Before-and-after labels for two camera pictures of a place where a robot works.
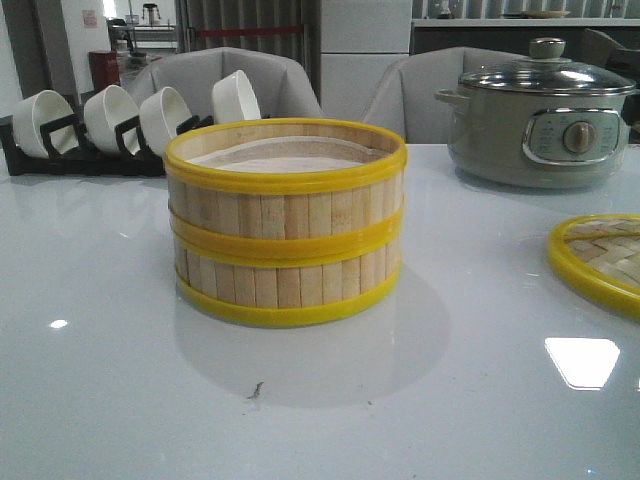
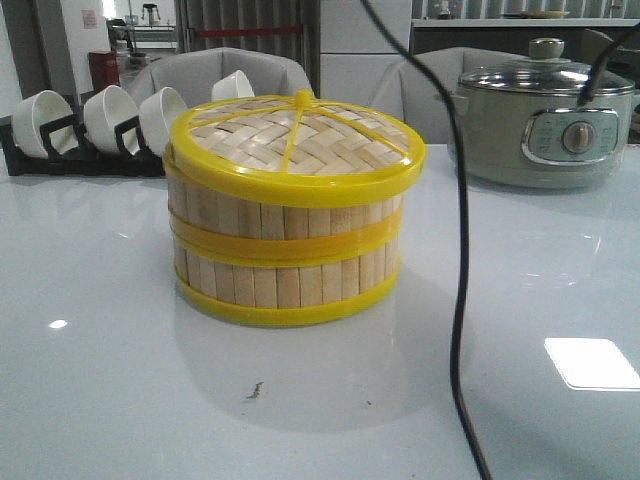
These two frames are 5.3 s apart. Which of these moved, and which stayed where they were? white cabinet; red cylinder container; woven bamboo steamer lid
Moved: woven bamboo steamer lid
Stayed: red cylinder container; white cabinet
